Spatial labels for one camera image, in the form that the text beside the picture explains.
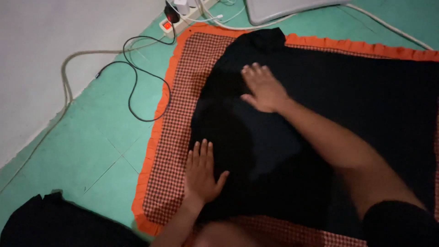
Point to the black garment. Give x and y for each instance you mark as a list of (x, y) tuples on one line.
[(343, 96)]

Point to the person's right hand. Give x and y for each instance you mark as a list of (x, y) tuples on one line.
[(265, 89)]

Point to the person's left hand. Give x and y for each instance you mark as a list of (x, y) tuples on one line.
[(200, 181)]

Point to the orange checkered frilled mat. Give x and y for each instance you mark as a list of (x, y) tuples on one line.
[(171, 137)]

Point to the white power strip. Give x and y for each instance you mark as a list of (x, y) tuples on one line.
[(190, 17)]

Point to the black plug adapter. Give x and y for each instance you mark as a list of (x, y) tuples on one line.
[(171, 13)]

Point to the crumpled black cloth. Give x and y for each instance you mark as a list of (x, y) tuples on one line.
[(58, 223)]

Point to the person's black sleeve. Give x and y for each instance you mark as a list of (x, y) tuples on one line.
[(401, 226)]

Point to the white charger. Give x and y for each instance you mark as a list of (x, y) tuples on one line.
[(181, 6)]

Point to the flat grey board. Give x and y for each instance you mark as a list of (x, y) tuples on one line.
[(284, 9)]

